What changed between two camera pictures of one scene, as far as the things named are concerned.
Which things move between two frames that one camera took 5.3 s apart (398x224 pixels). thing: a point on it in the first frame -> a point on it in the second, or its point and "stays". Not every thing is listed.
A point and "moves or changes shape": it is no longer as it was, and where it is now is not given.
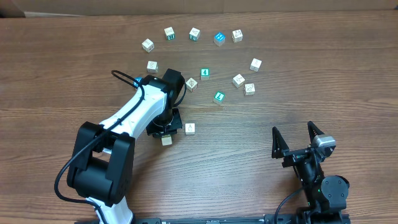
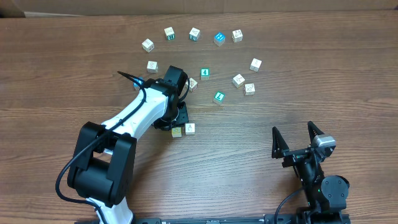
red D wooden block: x=189 y=129 stays
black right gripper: x=281 y=149 stays
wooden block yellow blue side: x=148 y=45 stays
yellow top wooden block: x=166 y=139 moves or changes shape
